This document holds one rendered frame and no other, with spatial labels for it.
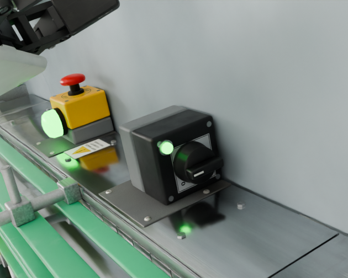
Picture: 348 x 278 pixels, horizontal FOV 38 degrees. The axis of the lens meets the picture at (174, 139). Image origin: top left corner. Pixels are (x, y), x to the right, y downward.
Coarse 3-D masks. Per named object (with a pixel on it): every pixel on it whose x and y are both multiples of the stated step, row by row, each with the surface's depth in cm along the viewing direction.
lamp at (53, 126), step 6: (54, 108) 78; (48, 114) 77; (54, 114) 77; (60, 114) 77; (42, 120) 78; (48, 120) 76; (54, 120) 76; (60, 120) 77; (48, 126) 77; (54, 126) 76; (60, 126) 77; (66, 126) 77; (48, 132) 77; (54, 132) 77; (60, 132) 78; (66, 132) 78
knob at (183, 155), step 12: (192, 144) 53; (180, 156) 52; (192, 156) 51; (204, 156) 52; (216, 156) 53; (180, 168) 52; (192, 168) 51; (204, 168) 51; (216, 168) 52; (192, 180) 52; (204, 180) 53
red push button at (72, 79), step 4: (68, 76) 78; (72, 76) 78; (76, 76) 77; (80, 76) 78; (84, 76) 78; (60, 80) 78; (64, 80) 77; (68, 80) 77; (72, 80) 77; (76, 80) 77; (80, 80) 77; (84, 80) 78; (64, 84) 77; (68, 84) 77; (72, 84) 77; (76, 84) 78; (72, 88) 78; (76, 88) 78
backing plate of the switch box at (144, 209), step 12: (108, 192) 59; (120, 192) 59; (132, 192) 58; (144, 192) 58; (204, 192) 55; (216, 192) 55; (120, 204) 56; (132, 204) 56; (144, 204) 55; (156, 204) 55; (180, 204) 54; (132, 216) 53; (144, 216) 53; (156, 216) 52
